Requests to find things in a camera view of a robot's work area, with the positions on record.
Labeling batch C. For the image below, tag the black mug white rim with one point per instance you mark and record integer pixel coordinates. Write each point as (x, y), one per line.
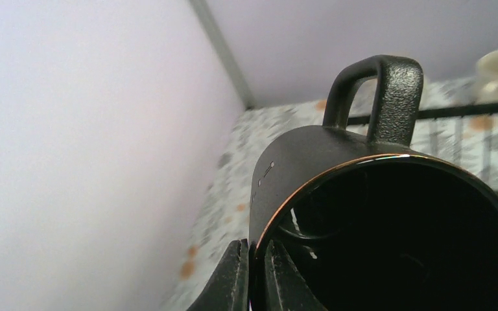
(369, 223)

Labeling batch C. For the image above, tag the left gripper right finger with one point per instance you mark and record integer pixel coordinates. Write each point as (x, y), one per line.
(285, 288)

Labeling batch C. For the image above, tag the black wire dish rack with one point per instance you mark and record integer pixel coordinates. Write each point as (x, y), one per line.
(465, 135)

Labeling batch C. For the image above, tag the left aluminium frame post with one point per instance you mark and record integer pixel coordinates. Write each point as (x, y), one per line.
(223, 51)

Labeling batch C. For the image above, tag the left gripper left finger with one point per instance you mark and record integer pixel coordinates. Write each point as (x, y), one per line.
(227, 288)

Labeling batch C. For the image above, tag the floral patterned tablecloth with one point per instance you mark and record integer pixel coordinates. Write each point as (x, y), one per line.
(224, 216)

